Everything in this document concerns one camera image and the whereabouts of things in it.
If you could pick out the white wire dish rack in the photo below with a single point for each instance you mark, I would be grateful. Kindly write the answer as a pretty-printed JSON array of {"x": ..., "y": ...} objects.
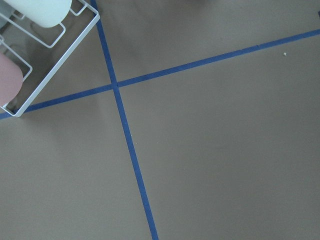
[{"x": 38, "y": 51}]

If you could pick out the pink cup in rack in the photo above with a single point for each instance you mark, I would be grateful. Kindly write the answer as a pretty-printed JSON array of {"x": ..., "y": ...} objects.
[{"x": 11, "y": 79}]

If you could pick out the white cup in rack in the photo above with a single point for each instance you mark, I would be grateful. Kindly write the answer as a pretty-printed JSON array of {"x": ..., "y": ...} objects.
[{"x": 45, "y": 13}]

